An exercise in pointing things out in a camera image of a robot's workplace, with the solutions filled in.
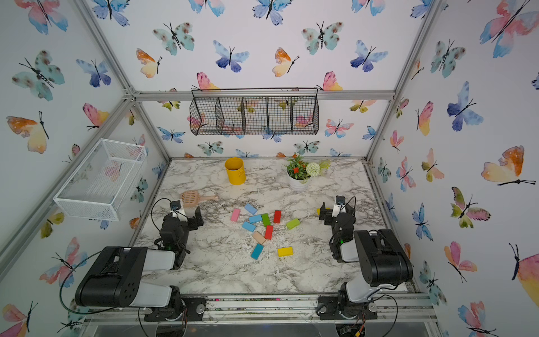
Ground lime green block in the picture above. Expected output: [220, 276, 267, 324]
[286, 218, 300, 230]

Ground yellow block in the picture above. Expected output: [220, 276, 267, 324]
[277, 247, 294, 257]

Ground red block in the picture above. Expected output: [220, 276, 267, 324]
[265, 226, 274, 240]
[273, 210, 282, 224]

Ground teal block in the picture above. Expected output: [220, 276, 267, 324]
[251, 244, 264, 260]

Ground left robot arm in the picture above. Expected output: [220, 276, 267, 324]
[74, 207, 204, 322]

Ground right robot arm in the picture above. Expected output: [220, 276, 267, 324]
[316, 196, 414, 320]

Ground pink plastic scoop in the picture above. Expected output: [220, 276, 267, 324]
[181, 190, 219, 208]

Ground pink block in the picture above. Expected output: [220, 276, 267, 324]
[231, 209, 241, 223]

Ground potted flower plant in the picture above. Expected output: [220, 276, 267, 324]
[286, 154, 331, 192]

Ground blue block lower left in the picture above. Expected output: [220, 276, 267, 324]
[241, 222, 256, 233]

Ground dark green block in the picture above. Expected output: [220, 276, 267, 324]
[261, 213, 271, 227]

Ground light blue block upper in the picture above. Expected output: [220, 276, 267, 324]
[244, 204, 258, 215]

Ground light blue block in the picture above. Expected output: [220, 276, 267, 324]
[244, 204, 258, 215]
[248, 214, 262, 224]

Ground light blue block middle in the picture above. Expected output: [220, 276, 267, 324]
[248, 214, 262, 224]

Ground natural wood block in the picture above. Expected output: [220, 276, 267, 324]
[252, 232, 266, 245]

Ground yellow cup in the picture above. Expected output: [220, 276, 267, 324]
[225, 157, 246, 185]

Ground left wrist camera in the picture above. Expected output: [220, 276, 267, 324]
[169, 200, 182, 213]

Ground white mesh wall basket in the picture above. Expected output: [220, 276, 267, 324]
[53, 138, 147, 221]

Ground aluminium front rail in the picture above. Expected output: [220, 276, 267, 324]
[83, 292, 439, 325]

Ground black wire wall basket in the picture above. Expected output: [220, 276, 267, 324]
[188, 87, 319, 136]

